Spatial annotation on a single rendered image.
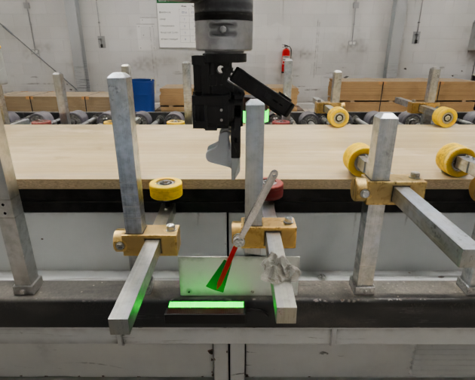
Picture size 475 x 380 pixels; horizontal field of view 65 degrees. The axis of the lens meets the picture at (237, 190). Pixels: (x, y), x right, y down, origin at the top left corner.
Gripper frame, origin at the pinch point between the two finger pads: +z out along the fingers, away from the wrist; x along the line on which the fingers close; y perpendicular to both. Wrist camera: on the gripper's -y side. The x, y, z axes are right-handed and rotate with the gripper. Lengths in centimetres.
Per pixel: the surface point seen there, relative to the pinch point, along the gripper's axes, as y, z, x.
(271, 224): -7.2, 13.7, -6.9
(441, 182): -53, 12, -27
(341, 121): -43, 8, -91
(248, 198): -2.2, 7.6, -6.1
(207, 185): 7.7, 12.6, -26.7
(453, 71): -437, 24, -722
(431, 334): -48, 44, -9
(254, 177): -3.4, 3.1, -6.1
